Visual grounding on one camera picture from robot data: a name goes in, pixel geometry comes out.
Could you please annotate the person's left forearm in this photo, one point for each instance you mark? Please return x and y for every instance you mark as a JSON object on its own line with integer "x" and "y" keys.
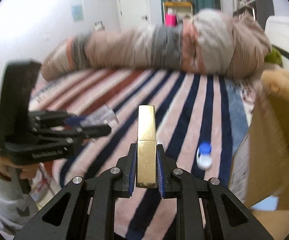
{"x": 16, "y": 208}

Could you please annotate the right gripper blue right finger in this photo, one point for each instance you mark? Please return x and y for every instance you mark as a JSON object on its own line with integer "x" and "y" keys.
{"x": 165, "y": 166}

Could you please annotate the blue wall poster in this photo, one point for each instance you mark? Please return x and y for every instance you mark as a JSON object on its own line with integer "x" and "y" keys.
{"x": 77, "y": 13}

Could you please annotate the pink gift bag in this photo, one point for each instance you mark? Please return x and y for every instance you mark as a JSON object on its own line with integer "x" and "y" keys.
{"x": 170, "y": 20}

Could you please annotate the white jar with blue lid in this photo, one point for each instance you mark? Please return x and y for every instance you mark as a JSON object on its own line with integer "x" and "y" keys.
{"x": 203, "y": 157}

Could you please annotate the gold rectangular lighter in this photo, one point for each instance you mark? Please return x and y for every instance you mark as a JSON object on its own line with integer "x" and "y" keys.
{"x": 146, "y": 174}

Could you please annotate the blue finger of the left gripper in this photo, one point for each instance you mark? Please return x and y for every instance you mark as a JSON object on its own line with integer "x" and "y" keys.
{"x": 74, "y": 121}

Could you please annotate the brown cardboard box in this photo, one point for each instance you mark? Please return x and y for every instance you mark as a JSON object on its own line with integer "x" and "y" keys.
{"x": 260, "y": 166}

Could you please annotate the yellow shelf table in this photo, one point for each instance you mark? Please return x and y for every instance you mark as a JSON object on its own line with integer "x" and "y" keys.
{"x": 181, "y": 9}

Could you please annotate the tan plush toy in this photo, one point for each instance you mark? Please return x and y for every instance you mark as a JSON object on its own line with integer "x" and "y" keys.
{"x": 276, "y": 84}

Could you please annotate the clear bottle with beige cap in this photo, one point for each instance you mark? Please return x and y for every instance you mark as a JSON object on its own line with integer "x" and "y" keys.
{"x": 102, "y": 116}

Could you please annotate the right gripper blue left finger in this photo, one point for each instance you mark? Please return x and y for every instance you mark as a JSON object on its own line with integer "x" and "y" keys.
{"x": 127, "y": 165}

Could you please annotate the white door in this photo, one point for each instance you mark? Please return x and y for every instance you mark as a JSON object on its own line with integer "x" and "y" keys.
{"x": 134, "y": 13}

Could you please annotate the rolled striped pink duvet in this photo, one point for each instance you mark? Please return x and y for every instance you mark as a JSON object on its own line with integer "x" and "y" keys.
{"x": 209, "y": 42}

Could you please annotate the striped fleece blanket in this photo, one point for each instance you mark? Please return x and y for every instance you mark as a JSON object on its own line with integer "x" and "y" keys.
{"x": 199, "y": 120}

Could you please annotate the person's left hand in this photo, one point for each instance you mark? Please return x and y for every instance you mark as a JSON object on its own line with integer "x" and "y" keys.
{"x": 26, "y": 171}

